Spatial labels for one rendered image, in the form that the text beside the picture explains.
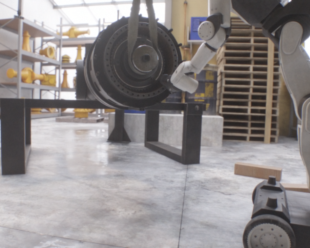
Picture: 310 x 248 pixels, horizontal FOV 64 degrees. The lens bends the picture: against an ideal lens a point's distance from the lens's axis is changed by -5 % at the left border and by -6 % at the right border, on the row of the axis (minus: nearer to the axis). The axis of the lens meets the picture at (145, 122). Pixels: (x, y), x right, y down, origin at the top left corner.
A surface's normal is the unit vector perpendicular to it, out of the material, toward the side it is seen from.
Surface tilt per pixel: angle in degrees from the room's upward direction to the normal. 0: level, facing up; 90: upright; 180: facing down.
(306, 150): 115
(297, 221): 0
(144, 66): 90
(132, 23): 94
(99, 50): 90
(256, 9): 107
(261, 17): 122
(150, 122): 90
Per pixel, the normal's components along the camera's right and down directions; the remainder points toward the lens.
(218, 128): -0.18, 0.07
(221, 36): 0.70, 0.07
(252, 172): -0.57, 0.04
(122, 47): 0.27, 0.08
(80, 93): 0.16, 0.80
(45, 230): 0.03, -1.00
